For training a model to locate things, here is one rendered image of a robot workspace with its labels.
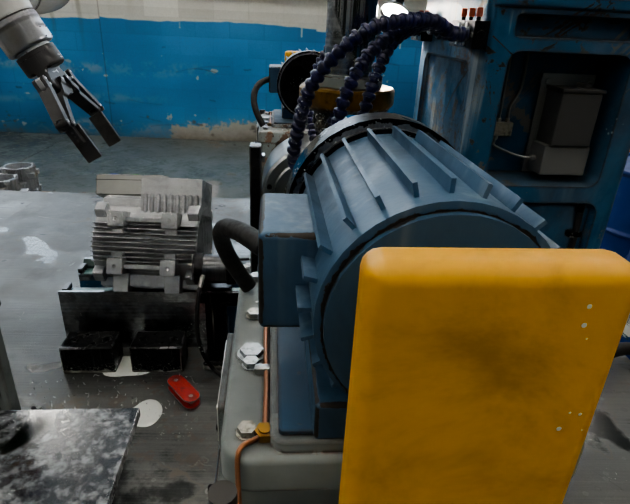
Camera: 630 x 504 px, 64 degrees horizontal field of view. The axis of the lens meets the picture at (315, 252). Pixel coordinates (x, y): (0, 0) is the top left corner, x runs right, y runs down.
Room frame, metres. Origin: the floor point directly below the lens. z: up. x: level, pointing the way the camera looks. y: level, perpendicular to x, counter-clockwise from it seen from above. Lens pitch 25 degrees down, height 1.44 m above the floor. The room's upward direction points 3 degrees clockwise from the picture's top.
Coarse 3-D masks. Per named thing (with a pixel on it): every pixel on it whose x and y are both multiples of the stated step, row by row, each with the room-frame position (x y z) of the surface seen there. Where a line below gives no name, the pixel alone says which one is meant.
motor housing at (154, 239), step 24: (144, 216) 0.92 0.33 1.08; (96, 240) 0.88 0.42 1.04; (120, 240) 0.88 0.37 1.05; (144, 240) 0.88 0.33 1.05; (168, 240) 0.87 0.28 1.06; (192, 240) 0.87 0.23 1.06; (96, 264) 0.87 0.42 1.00; (144, 264) 0.87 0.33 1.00; (144, 288) 0.90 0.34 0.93; (192, 288) 0.88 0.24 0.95
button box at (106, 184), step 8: (96, 176) 1.18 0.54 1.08; (104, 176) 1.18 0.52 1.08; (112, 176) 1.18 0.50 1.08; (120, 176) 1.18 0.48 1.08; (128, 176) 1.19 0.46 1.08; (136, 176) 1.19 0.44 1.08; (144, 176) 1.19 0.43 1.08; (152, 176) 1.19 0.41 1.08; (160, 176) 1.20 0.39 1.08; (96, 184) 1.17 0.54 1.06; (104, 184) 1.17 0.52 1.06; (112, 184) 1.17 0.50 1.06; (120, 184) 1.18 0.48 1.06; (128, 184) 1.18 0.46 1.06; (136, 184) 1.18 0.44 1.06; (96, 192) 1.16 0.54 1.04; (104, 192) 1.16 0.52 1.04; (112, 192) 1.16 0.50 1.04; (120, 192) 1.17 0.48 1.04; (128, 192) 1.17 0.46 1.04; (136, 192) 1.17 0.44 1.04
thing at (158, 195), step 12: (144, 180) 0.95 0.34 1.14; (156, 180) 0.95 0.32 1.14; (168, 180) 0.95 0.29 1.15; (180, 180) 0.96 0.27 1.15; (192, 180) 0.96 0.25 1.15; (144, 192) 0.94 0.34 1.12; (156, 192) 0.94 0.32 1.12; (168, 192) 0.95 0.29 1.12; (180, 192) 0.95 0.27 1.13; (192, 192) 0.95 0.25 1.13; (204, 192) 0.97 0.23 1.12; (144, 204) 0.93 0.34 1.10; (156, 204) 0.93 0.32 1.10; (168, 204) 0.94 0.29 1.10; (180, 204) 0.94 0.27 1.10; (192, 204) 0.94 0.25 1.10; (204, 204) 0.96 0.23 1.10; (204, 216) 1.02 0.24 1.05
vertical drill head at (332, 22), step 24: (336, 0) 0.96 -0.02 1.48; (360, 0) 0.95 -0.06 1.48; (336, 24) 0.96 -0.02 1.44; (360, 24) 0.96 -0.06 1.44; (360, 48) 0.96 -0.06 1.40; (336, 72) 0.96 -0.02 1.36; (336, 96) 0.91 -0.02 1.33; (360, 96) 0.91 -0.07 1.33; (384, 96) 0.94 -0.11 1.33; (312, 120) 1.03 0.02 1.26
